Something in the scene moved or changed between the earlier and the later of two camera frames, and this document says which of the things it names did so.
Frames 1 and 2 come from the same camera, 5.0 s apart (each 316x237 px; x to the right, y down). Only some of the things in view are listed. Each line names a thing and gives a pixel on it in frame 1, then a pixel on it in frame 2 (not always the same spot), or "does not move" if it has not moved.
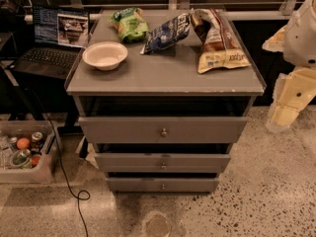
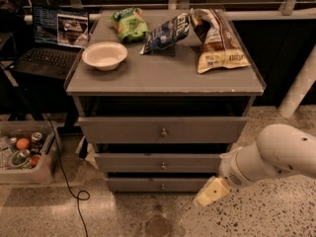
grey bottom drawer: [163, 185] does not move
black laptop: [60, 35] does not move
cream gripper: [301, 39] to [229, 170]
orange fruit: [23, 143] does not move
